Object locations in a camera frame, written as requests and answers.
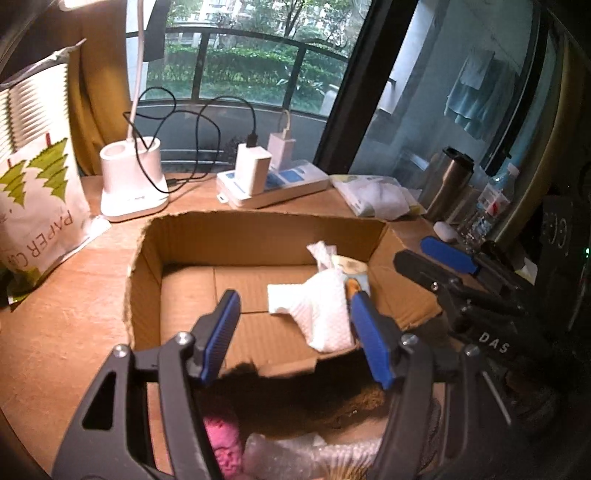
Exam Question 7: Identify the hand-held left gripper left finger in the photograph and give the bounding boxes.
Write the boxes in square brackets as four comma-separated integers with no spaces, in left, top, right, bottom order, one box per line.
[51,290,243,480]

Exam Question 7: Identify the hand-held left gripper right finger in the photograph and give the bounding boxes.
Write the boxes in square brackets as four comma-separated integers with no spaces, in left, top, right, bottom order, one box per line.
[348,292,527,480]

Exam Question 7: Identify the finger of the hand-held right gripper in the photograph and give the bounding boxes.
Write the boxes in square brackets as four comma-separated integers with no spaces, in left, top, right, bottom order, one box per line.
[392,250,467,301]
[421,236,527,315]

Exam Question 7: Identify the cardboard box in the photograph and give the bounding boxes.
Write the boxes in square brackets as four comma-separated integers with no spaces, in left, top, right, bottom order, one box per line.
[122,210,446,388]

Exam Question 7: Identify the white waffle towel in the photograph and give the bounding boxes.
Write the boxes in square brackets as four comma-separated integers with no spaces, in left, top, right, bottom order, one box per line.
[268,269,358,354]

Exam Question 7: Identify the yellow cartoon cloth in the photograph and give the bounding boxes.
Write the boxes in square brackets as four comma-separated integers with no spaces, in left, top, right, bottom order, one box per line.
[331,255,370,296]

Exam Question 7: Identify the pink plush toy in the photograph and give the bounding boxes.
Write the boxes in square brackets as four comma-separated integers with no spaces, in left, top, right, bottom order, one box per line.
[203,415,243,478]

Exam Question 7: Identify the clear bubble wrap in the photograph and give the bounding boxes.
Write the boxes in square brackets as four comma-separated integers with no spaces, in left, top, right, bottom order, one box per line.
[242,431,384,480]

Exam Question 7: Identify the steel thermos cup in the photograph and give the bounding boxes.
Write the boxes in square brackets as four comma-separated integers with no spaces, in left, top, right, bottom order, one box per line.
[421,147,475,222]

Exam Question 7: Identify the clear water bottle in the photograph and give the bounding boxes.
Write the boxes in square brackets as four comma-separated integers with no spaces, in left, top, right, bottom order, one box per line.
[462,164,520,245]

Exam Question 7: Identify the white tissue packet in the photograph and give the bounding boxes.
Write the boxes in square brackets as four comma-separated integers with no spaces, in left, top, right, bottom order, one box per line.
[330,174,428,220]

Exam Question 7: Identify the crumpled white tissue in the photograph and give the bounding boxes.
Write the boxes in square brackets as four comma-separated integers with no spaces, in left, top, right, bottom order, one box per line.
[307,240,341,273]

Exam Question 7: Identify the white power strip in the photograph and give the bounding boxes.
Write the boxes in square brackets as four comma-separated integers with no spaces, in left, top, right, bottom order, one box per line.
[216,159,331,209]

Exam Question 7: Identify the hanging blue clothes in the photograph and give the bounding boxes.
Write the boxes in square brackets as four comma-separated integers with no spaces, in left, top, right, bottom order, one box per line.
[443,46,518,141]

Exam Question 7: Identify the large white charger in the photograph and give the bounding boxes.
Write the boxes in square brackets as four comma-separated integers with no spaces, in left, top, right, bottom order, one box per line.
[235,143,272,197]

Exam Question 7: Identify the white desk lamp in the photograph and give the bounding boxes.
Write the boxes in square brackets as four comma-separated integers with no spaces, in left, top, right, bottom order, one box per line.
[62,0,170,222]

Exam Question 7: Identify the small white charger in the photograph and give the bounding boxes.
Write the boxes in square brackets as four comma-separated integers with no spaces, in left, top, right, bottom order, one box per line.
[268,133,296,169]

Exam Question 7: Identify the green plastic bag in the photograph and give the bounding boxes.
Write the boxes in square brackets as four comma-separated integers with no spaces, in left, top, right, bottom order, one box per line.
[0,265,44,308]

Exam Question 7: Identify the paper cup bag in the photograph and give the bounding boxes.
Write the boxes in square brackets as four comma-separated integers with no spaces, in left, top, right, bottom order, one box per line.
[0,39,112,305]

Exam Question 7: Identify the yellow curtain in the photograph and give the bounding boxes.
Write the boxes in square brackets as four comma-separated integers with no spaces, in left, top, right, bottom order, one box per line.
[67,41,132,176]

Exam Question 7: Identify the black balcony railing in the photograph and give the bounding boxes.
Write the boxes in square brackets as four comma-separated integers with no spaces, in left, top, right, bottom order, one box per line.
[127,25,354,121]

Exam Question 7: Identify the black window frame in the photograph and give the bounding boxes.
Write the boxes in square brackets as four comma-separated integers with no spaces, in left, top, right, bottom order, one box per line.
[318,0,421,174]

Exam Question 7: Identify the black charging cable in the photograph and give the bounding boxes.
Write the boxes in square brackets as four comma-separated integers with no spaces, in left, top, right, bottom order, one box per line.
[122,86,260,193]

